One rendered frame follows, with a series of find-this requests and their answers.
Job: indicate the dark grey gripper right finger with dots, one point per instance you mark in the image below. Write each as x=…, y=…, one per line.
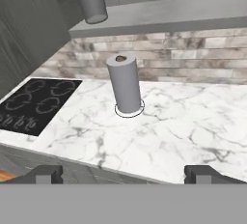
x=199, y=173

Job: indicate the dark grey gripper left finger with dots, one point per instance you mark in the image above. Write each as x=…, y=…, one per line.
x=48, y=172

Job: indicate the grey cylinder under-cabinet light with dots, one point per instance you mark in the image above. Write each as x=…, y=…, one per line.
x=92, y=5

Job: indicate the black hob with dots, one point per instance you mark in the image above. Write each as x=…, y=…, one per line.
x=35, y=103

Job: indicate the grey paper towel roll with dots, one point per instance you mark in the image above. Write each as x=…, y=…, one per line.
x=124, y=84

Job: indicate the grey wall cupboard run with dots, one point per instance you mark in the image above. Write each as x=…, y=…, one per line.
x=180, y=5

